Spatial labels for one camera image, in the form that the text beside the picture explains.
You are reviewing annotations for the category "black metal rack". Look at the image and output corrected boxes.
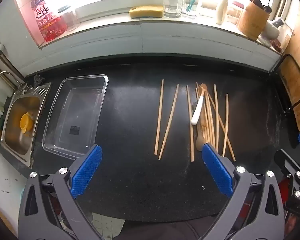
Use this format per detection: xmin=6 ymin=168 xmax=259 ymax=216
xmin=267 ymin=54 xmax=300 ymax=130

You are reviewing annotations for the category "yellow plastic cup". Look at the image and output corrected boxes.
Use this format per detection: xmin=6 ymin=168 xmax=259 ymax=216
xmin=19 ymin=112 xmax=34 ymax=134

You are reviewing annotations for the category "bamboo utensil holder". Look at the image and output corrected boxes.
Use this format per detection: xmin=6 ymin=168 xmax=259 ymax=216
xmin=236 ymin=0 xmax=270 ymax=40

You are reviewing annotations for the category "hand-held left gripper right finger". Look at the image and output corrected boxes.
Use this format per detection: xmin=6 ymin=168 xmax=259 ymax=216
xmin=201 ymin=142 xmax=286 ymax=240

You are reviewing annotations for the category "clear glass cup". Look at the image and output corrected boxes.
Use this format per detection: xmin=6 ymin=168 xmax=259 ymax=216
xmin=182 ymin=0 xmax=202 ymax=19

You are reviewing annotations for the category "glass jar with blue lid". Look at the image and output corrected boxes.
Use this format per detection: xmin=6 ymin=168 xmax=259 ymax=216
xmin=57 ymin=6 xmax=80 ymax=32

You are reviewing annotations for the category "red detergent pump bottle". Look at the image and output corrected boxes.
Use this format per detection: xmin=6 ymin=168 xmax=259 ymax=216
xmin=27 ymin=0 xmax=67 ymax=43

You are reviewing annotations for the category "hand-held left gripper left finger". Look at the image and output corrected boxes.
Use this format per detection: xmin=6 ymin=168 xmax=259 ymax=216
xmin=17 ymin=144 xmax=103 ymax=240

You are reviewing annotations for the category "white-handled orange spoon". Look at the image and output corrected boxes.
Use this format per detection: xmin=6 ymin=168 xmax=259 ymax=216
xmin=190 ymin=83 xmax=208 ymax=125

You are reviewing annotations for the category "teal toothbrush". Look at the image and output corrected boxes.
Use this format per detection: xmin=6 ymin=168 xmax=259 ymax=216
xmin=187 ymin=0 xmax=199 ymax=12

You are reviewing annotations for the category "red object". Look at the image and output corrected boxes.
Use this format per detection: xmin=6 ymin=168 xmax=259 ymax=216
xmin=277 ymin=179 xmax=290 ymax=205

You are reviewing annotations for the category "grey stone pestle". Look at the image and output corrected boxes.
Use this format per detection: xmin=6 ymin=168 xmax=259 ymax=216
xmin=270 ymin=17 xmax=284 ymax=28

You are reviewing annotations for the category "clear jar of dried chili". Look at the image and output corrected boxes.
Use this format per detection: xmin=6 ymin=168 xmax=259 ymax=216
xmin=271 ymin=34 xmax=290 ymax=53

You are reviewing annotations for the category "chrome faucet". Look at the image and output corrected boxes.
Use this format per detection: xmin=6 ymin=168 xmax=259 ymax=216
xmin=0 ymin=71 xmax=18 ymax=98

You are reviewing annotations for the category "yellow sponge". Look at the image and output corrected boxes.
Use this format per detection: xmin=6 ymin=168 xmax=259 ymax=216
xmin=129 ymin=5 xmax=164 ymax=19

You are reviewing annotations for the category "plastic jar with red lid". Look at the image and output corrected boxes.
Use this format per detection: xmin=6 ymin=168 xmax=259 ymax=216
xmin=226 ymin=1 xmax=244 ymax=25

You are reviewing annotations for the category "clear plastic container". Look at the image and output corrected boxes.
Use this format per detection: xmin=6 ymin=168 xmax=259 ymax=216
xmin=42 ymin=74 xmax=109 ymax=160

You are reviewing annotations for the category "stainless steel sink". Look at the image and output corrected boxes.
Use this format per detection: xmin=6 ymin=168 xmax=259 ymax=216
xmin=0 ymin=82 xmax=52 ymax=168

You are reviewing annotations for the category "white squeeze bottle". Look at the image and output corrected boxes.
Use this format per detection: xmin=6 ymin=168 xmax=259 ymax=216
xmin=216 ymin=0 xmax=230 ymax=25

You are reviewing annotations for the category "bunch of wooden chopsticks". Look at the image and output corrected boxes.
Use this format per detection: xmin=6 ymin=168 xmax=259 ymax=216
xmin=154 ymin=79 xmax=237 ymax=162

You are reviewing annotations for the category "grey stone mortar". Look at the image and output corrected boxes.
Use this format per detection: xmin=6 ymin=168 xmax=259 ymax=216
xmin=257 ymin=21 xmax=282 ymax=48

